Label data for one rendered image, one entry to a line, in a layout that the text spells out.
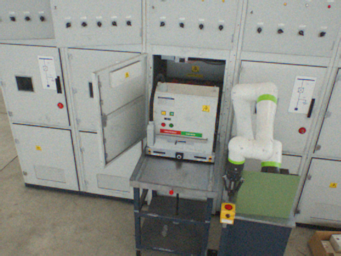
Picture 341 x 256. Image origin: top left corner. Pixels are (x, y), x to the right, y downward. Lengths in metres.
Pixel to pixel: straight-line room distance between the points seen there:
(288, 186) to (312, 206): 1.13
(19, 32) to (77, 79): 0.57
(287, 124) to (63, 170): 2.21
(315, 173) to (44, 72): 2.51
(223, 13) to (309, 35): 0.62
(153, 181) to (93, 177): 1.14
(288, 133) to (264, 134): 0.97
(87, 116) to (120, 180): 0.74
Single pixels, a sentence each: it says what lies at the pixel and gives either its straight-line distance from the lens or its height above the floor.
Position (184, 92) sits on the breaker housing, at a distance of 2.17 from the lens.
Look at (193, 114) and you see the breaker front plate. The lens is 2.18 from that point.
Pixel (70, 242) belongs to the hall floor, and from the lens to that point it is 2.99.
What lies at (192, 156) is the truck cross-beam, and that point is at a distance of 2.34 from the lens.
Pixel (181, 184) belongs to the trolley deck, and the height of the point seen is 0.85.
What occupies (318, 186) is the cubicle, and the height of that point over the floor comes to 0.52.
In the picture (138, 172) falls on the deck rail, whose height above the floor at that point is 0.85.
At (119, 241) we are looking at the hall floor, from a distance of 2.91.
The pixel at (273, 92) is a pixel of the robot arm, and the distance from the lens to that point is 1.87.
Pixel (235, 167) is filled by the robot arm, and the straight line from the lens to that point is 1.69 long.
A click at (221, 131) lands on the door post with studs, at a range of 2.61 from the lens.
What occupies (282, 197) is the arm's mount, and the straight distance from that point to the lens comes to 2.07.
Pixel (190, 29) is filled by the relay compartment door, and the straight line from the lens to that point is 2.33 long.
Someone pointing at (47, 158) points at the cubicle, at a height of 0.44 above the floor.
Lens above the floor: 2.19
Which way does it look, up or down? 28 degrees down
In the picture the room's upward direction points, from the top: 2 degrees clockwise
